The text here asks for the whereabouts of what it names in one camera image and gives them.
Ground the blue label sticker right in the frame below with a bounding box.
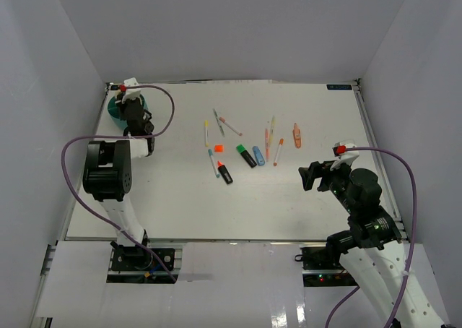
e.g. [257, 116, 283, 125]
[326, 84, 352, 90]

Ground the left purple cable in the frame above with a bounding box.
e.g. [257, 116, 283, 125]
[60, 84, 178, 284]

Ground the yellow capped white marker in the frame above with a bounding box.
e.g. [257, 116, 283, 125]
[204, 120, 209, 147]

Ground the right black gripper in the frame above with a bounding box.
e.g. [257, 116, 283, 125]
[298, 157, 357, 215]

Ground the black highlighter orange tip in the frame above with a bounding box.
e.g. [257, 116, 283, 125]
[217, 161, 233, 185]

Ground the teal round organizer container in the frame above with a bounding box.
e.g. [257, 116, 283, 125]
[108, 94, 148, 130]

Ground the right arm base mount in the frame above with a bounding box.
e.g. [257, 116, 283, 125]
[294, 247, 357, 288]

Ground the yellow clear highlighter pen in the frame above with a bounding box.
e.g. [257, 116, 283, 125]
[269, 115, 275, 146]

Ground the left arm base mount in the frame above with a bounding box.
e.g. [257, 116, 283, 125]
[106, 241, 178, 285]

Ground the green clear pen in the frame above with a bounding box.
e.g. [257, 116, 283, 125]
[212, 108, 225, 137]

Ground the orange clear highlighter pen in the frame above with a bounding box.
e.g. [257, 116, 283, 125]
[265, 128, 270, 162]

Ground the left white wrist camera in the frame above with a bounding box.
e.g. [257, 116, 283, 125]
[115, 77, 141, 103]

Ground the black highlighter green cap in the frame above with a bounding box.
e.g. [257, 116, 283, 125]
[236, 144, 257, 168]

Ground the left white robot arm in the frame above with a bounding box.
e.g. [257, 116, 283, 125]
[83, 97, 155, 269]

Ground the blue correction tape dispenser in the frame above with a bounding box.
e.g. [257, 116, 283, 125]
[252, 146, 266, 166]

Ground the pink capped white marker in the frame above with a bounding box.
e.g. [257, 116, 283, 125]
[219, 116, 243, 137]

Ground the teal capped white marker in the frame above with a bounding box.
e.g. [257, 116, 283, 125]
[208, 148, 220, 178]

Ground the orange capped white marker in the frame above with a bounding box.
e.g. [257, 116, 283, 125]
[273, 138, 284, 166]

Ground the orange highlighter cap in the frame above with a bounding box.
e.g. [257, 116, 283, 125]
[214, 144, 224, 152]

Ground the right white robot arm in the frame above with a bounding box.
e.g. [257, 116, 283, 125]
[298, 161, 445, 327]

